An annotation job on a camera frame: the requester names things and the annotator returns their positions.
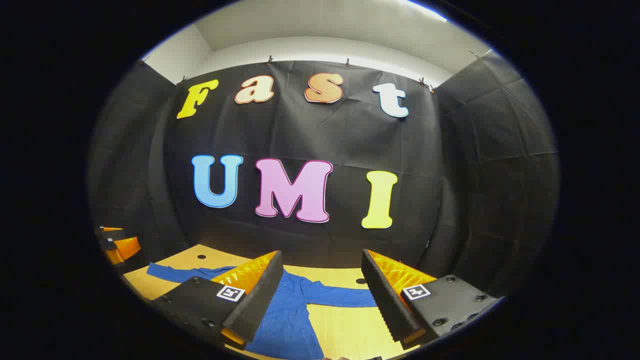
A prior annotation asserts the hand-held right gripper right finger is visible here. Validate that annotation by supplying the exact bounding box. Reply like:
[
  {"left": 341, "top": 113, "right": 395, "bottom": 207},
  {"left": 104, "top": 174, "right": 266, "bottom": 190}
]
[{"left": 361, "top": 248, "right": 502, "bottom": 351}]

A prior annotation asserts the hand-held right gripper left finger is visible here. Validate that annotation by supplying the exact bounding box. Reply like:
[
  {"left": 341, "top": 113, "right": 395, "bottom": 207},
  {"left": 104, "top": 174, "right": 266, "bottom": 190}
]
[{"left": 149, "top": 250, "right": 285, "bottom": 351}]

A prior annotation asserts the blue button-up shirt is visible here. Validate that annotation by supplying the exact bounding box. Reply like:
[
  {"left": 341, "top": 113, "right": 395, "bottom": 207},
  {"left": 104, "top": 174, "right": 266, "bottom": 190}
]
[{"left": 146, "top": 262, "right": 378, "bottom": 360}]

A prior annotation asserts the row of small cloth clips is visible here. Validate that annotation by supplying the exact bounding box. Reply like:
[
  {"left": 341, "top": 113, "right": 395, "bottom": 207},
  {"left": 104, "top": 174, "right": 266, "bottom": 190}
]
[{"left": 139, "top": 50, "right": 481, "bottom": 95}]

